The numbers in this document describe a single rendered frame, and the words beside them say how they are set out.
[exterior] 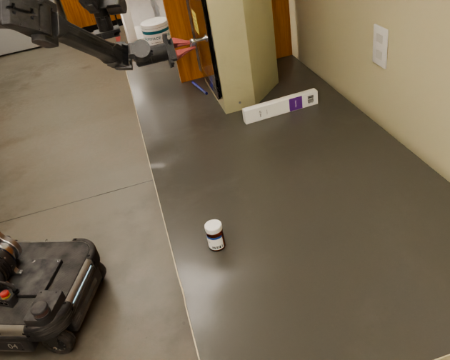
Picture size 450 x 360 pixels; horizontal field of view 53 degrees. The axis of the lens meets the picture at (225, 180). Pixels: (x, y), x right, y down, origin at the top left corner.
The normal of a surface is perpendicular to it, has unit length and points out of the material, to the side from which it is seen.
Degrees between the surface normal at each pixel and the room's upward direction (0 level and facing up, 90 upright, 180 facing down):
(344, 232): 0
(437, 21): 90
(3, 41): 90
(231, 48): 90
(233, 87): 90
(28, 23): 76
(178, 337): 0
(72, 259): 0
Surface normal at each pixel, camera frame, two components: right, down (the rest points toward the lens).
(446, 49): -0.95, 0.27
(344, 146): -0.15, -0.80
